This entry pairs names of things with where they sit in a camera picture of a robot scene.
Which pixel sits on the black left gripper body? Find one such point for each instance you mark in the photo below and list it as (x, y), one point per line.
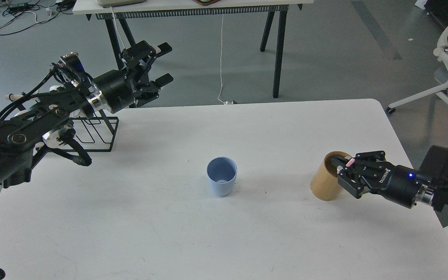
(116, 90)

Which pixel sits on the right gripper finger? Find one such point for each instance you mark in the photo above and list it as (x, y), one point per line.
(353, 183)
(366, 163)

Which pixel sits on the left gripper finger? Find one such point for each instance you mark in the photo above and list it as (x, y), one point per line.
(139, 58)
(147, 91)

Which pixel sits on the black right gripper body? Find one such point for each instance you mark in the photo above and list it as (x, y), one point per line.
(400, 185)

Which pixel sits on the blue plastic cup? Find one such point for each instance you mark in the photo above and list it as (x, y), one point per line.
(221, 173)

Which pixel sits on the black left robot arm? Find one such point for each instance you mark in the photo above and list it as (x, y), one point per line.
(39, 122)

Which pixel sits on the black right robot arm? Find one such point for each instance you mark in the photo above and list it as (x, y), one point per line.
(435, 164)

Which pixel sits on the wooden cylindrical holder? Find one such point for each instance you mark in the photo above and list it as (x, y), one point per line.
(324, 184)

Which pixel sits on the white background table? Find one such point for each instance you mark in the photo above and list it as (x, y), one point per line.
(201, 31)

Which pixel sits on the black wire dish rack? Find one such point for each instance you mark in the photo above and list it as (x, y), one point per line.
(96, 134)

